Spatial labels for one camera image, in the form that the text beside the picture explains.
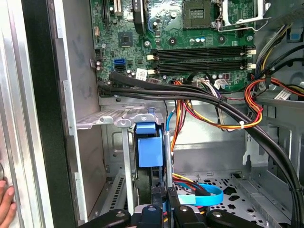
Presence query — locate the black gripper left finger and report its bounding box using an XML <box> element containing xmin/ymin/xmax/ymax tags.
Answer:
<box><xmin>78</xmin><ymin>186</ymin><xmax>166</xmax><ymax>228</ymax></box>

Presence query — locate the orange yellow wire bundle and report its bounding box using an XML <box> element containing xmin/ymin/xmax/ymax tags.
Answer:
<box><xmin>170</xmin><ymin>77</ymin><xmax>304</xmax><ymax>152</ymax></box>

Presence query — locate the metal socket cover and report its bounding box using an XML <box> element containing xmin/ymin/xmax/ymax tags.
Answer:
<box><xmin>217</xmin><ymin>0</ymin><xmax>272</xmax><ymax>27</ymax></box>

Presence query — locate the blue data wire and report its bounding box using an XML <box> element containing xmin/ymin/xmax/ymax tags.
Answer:
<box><xmin>165</xmin><ymin>111</ymin><xmax>224</xmax><ymax>207</ymax></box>

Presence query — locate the grey thin wire bundle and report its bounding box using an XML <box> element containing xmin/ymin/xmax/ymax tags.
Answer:
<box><xmin>192</xmin><ymin>78</ymin><xmax>228</xmax><ymax>124</ymax></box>

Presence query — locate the yellow black power wire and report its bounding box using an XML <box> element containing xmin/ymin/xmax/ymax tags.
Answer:
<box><xmin>254</xmin><ymin>22</ymin><xmax>294</xmax><ymax>76</ymax></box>

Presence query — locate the orange red disk power wire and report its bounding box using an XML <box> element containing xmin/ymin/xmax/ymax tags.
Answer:
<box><xmin>163</xmin><ymin>172</ymin><xmax>211</xmax><ymax>223</ymax></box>

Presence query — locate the hard disk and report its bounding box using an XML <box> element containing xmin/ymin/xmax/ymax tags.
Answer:
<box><xmin>134</xmin><ymin>108</ymin><xmax>167</xmax><ymax>207</ymax></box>

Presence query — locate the black RAM slot pair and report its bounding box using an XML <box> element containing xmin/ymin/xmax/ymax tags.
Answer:
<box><xmin>147</xmin><ymin>45</ymin><xmax>257</xmax><ymax>61</ymax></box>
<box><xmin>147</xmin><ymin>59</ymin><xmax>257</xmax><ymax>76</ymax></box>

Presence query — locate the grey metal drive cage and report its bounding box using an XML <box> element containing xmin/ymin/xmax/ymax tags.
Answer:
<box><xmin>242</xmin><ymin>95</ymin><xmax>304</xmax><ymax>228</ymax></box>

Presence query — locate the person's right hand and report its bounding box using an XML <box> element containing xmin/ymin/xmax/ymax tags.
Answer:
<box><xmin>0</xmin><ymin>180</ymin><xmax>18</xmax><ymax>228</ymax></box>

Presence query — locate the grey metal disk bay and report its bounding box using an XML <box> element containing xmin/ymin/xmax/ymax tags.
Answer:
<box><xmin>76</xmin><ymin>108</ymin><xmax>175</xmax><ymax>214</ymax></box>

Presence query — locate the black PC case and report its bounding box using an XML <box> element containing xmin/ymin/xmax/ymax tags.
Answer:
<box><xmin>21</xmin><ymin>0</ymin><xmax>304</xmax><ymax>228</ymax></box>

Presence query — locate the black expansion slot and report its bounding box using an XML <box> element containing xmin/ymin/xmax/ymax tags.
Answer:
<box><xmin>102</xmin><ymin>0</ymin><xmax>110</xmax><ymax>24</ymax></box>

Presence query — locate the CPU socket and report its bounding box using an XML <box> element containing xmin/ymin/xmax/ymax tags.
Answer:
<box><xmin>181</xmin><ymin>0</ymin><xmax>212</xmax><ymax>30</ymax></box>

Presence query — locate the thin locking lever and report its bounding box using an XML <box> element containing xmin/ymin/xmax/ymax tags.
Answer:
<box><xmin>216</xmin><ymin>17</ymin><xmax>272</xmax><ymax>32</ymax></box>

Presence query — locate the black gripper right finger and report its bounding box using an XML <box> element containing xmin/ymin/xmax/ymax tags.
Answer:
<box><xmin>167</xmin><ymin>186</ymin><xmax>264</xmax><ymax>228</ymax></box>

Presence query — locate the green motherboard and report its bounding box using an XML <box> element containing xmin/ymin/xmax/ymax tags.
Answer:
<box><xmin>89</xmin><ymin>0</ymin><xmax>257</xmax><ymax>93</ymax></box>

